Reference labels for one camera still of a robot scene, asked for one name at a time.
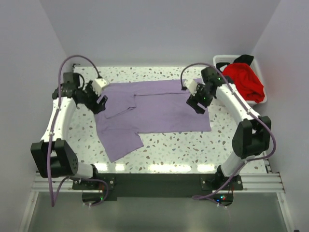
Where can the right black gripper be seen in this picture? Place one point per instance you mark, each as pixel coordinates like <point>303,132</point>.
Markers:
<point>193,100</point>

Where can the black t shirt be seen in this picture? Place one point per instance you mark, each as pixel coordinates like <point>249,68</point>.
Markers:
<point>222,61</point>

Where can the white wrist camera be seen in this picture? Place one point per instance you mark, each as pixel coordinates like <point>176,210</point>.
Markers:
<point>190,85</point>
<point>99,84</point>

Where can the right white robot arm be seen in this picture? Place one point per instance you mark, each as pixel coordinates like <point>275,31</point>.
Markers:
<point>253,133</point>

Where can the aluminium frame rail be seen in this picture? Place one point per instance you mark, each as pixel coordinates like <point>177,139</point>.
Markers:
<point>255,177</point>

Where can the red t shirt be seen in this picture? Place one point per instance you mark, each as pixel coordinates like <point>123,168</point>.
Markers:
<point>246,81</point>

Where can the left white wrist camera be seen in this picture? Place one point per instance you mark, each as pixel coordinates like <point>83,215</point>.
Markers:
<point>99,84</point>

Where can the white plastic basket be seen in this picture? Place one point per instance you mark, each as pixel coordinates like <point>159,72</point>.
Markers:
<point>254,66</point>

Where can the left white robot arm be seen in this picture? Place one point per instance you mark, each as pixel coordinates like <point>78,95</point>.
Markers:
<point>53,155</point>

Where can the purple t shirt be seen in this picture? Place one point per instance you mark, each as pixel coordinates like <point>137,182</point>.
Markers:
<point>144,107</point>

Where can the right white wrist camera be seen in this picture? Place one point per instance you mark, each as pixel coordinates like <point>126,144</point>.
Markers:
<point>190,85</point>

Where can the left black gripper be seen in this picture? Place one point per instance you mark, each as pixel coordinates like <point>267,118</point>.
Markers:
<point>94,107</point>

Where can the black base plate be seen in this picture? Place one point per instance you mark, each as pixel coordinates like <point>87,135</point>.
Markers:
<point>146,186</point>

